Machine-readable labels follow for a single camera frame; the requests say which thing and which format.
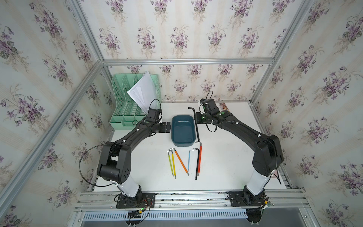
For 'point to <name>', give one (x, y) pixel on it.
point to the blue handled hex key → (189, 159)
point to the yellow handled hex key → (173, 163)
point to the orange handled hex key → (180, 160)
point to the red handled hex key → (200, 158)
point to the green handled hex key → (170, 163)
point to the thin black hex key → (197, 162)
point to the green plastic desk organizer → (127, 112)
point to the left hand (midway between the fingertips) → (165, 127)
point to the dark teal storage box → (183, 130)
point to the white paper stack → (144, 92)
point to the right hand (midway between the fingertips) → (196, 118)
